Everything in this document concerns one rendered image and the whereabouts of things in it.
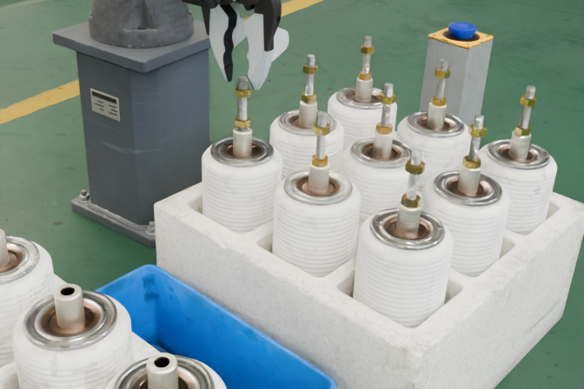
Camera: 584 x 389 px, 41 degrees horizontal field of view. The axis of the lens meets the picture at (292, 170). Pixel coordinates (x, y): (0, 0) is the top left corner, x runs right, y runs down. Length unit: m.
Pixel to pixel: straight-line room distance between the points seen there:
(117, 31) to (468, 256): 0.56
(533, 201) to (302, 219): 0.29
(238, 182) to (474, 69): 0.44
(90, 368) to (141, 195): 0.57
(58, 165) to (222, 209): 0.60
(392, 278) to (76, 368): 0.31
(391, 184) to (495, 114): 0.85
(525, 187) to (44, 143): 0.93
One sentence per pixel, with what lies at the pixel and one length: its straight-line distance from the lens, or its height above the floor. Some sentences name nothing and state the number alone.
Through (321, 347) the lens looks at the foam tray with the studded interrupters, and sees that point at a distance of 0.84.
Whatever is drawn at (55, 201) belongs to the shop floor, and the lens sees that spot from 1.34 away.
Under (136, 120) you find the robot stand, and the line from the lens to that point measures 1.13.
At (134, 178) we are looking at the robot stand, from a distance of 1.18.
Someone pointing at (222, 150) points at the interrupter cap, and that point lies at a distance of 0.92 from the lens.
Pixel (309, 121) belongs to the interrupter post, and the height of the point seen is 0.26.
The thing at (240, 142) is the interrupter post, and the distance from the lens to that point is 0.91.
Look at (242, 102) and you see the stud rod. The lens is 0.89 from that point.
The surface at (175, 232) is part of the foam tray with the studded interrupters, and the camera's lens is 0.95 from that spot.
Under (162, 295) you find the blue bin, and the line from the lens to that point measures 0.97.
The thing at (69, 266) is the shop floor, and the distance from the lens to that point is 1.18.
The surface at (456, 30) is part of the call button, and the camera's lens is 1.16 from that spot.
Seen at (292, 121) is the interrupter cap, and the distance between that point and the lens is 1.00.
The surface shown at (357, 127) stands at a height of 0.23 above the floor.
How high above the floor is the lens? 0.67
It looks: 28 degrees down
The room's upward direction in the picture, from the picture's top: 3 degrees clockwise
